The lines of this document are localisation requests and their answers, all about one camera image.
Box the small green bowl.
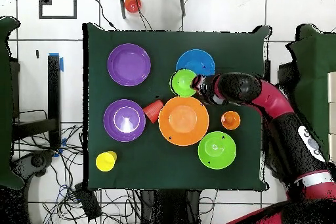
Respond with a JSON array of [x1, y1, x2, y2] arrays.
[[169, 68, 198, 98]]

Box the blue bowl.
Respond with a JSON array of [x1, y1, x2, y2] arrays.
[[175, 49, 216, 76]]

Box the large orange bowl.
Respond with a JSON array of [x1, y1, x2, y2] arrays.
[[157, 96, 210, 146]]

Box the red cup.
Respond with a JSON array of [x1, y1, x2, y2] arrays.
[[142, 99, 165, 124]]

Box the purple bowl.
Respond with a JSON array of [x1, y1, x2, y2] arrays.
[[103, 99, 146, 143], [107, 43, 152, 87]]

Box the orange cup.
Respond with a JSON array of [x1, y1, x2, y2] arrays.
[[220, 110, 242, 131]]

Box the large green bowl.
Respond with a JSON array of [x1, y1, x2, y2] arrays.
[[198, 131, 238, 170]]

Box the small orange bowl on floor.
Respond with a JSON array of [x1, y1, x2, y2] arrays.
[[123, 0, 142, 14]]

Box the dark green tablecloth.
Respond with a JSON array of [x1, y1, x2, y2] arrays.
[[82, 22, 271, 192]]

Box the neighbouring green table cloth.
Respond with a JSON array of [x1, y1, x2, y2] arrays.
[[0, 16, 26, 190], [285, 24, 336, 162]]

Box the yellow cup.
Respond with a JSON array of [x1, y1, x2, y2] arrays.
[[95, 150, 118, 173]]

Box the white boxes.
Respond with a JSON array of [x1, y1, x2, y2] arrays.
[[327, 71, 336, 168]]

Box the black box on floor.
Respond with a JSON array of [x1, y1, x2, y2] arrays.
[[73, 182, 102, 221]]

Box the grey black machine base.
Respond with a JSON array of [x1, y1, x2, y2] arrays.
[[11, 150, 54, 177]]

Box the grey camera stand legs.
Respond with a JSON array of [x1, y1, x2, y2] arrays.
[[117, 0, 189, 20]]

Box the black post stand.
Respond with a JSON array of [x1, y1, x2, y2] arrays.
[[12, 54, 62, 148]]

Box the black square frame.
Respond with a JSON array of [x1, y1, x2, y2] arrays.
[[38, 0, 77, 20]]

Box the bundle of cables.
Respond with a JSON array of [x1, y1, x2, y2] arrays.
[[14, 123, 142, 224]]

